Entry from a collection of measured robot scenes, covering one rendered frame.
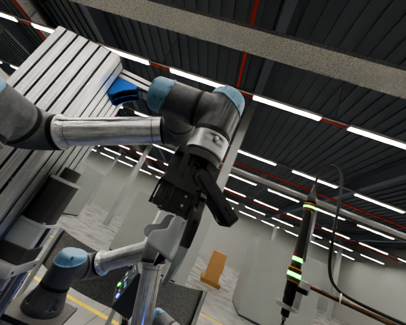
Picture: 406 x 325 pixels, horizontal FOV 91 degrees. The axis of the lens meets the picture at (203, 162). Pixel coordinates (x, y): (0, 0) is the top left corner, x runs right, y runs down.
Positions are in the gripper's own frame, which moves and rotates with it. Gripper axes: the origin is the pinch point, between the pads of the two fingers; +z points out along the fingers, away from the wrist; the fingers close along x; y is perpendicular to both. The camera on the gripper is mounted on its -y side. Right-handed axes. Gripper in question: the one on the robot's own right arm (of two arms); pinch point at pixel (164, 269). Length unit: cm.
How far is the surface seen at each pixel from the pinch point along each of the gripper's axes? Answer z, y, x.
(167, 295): 65, -75, -210
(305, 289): -5, -52, -20
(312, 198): -36, -50, -23
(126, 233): 83, -30, -680
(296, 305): 0, -51, -22
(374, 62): -299, -183, -107
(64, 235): 57, 57, -254
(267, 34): -298, -48, -165
